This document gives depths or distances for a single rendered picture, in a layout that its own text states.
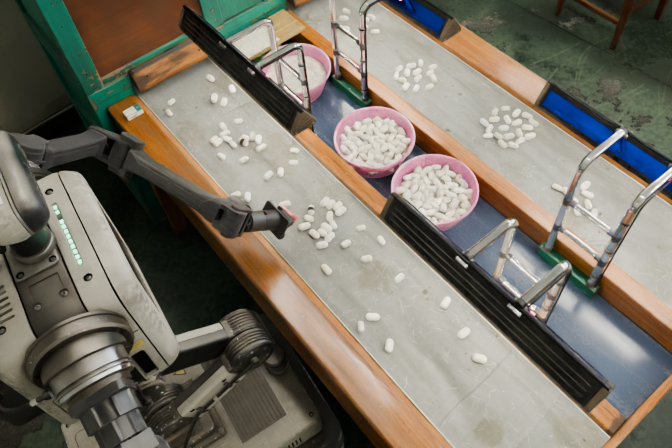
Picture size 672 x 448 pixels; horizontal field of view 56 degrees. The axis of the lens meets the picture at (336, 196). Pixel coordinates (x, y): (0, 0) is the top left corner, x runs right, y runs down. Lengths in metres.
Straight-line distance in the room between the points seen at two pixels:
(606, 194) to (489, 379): 0.71
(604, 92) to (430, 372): 2.13
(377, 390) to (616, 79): 2.36
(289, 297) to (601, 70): 2.32
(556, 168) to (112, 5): 1.50
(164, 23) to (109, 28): 0.20
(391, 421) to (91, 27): 1.50
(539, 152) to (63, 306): 1.52
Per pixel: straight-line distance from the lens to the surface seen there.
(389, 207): 1.50
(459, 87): 2.27
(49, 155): 1.55
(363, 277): 1.79
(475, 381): 1.69
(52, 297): 1.10
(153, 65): 2.32
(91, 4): 2.18
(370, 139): 2.09
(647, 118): 3.40
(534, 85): 2.28
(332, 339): 1.69
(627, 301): 1.88
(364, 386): 1.64
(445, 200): 1.94
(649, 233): 2.02
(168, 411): 1.83
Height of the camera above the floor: 2.32
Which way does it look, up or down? 54 degrees down
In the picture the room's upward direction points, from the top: 6 degrees counter-clockwise
